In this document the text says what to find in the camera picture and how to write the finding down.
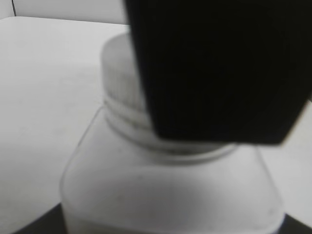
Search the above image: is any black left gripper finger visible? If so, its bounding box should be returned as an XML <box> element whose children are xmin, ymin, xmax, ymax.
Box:
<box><xmin>124</xmin><ymin>0</ymin><xmax>312</xmax><ymax>145</ymax></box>

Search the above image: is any white screw cap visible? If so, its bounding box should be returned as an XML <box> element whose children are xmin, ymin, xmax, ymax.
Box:
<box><xmin>101</xmin><ymin>33</ymin><xmax>146</xmax><ymax>111</ymax></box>

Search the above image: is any white strawberry drink bottle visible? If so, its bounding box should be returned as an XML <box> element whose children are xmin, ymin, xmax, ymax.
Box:
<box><xmin>60</xmin><ymin>98</ymin><xmax>285</xmax><ymax>234</ymax></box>

